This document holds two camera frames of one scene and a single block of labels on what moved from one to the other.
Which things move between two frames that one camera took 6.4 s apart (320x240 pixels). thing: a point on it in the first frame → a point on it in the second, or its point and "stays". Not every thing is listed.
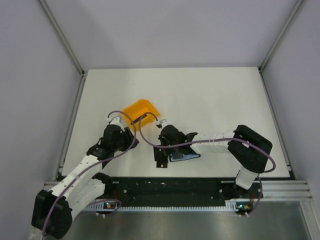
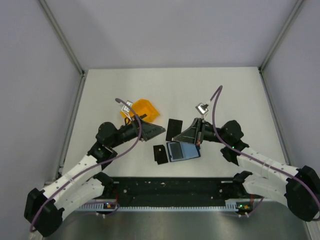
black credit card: (177, 155) stays
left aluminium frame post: (56, 26) stays
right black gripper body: (172, 149) → (209, 134)
